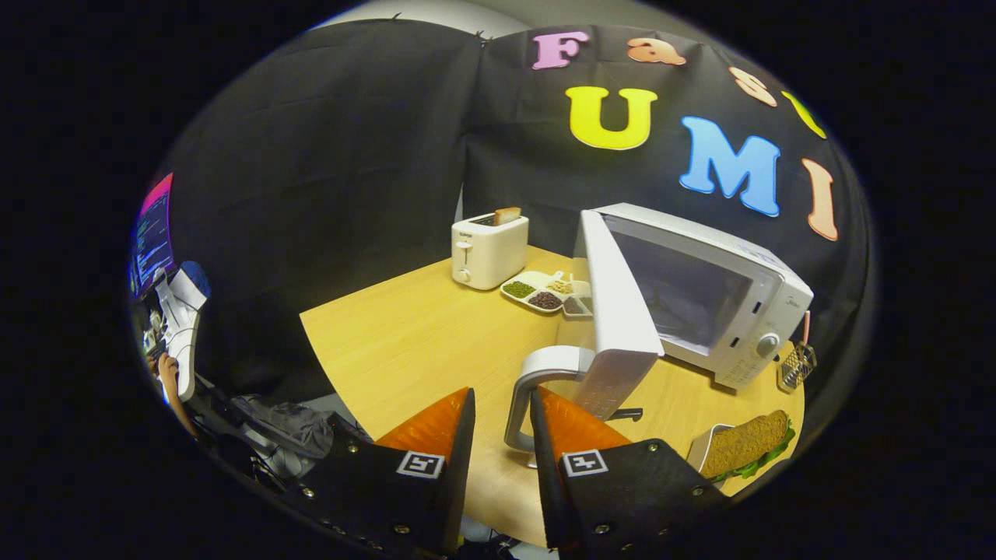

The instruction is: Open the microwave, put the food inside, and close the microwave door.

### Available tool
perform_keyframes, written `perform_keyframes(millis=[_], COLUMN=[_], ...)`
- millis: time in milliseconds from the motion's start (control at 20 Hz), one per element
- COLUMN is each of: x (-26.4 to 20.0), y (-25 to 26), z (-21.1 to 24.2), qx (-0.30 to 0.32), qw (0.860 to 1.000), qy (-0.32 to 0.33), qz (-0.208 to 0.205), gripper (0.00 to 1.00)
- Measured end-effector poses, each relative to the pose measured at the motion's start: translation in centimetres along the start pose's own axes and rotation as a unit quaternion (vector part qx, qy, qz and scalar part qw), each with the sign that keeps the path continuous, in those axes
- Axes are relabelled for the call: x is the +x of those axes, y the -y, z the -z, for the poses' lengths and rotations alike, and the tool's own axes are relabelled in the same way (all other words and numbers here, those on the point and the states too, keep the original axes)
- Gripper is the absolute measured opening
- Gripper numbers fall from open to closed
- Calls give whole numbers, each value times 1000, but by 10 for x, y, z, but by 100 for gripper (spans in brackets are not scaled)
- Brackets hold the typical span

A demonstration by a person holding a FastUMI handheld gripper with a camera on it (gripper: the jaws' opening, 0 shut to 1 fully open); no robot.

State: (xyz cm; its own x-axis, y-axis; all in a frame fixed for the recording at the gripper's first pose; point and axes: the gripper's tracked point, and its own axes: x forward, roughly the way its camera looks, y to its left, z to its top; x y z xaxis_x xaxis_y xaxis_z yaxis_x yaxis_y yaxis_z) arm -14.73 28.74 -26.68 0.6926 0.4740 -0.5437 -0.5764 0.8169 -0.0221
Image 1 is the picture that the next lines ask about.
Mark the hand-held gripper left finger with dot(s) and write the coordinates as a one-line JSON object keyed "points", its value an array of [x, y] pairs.
{"points": [[463, 467]]}

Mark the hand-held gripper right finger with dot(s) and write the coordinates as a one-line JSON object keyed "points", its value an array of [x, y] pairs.
{"points": [[547, 498]]}

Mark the white microwave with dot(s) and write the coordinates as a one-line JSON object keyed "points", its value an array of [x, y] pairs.
{"points": [[622, 327]]}

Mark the brown bread lettuce sandwich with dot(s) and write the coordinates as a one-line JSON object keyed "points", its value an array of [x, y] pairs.
{"points": [[747, 443]]}

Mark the white rectangular dish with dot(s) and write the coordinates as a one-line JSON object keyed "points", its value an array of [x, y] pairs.
{"points": [[696, 451]]}

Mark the grey cloth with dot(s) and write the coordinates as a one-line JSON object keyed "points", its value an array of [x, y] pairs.
{"points": [[288, 424]]}

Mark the white divided snack tray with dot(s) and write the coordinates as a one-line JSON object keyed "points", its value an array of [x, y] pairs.
{"points": [[537, 292]]}

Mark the white toaster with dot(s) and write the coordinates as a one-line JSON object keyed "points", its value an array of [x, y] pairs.
{"points": [[490, 253]]}

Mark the toast slice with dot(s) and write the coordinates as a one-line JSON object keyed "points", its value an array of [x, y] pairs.
{"points": [[507, 215]]}

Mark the pink straw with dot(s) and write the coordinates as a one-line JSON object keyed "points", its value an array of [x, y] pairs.
{"points": [[806, 327]]}

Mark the white and blue object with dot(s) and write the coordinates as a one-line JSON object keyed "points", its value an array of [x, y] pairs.
{"points": [[183, 327]]}

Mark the computer monitor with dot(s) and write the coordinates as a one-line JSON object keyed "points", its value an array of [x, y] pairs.
{"points": [[153, 233]]}

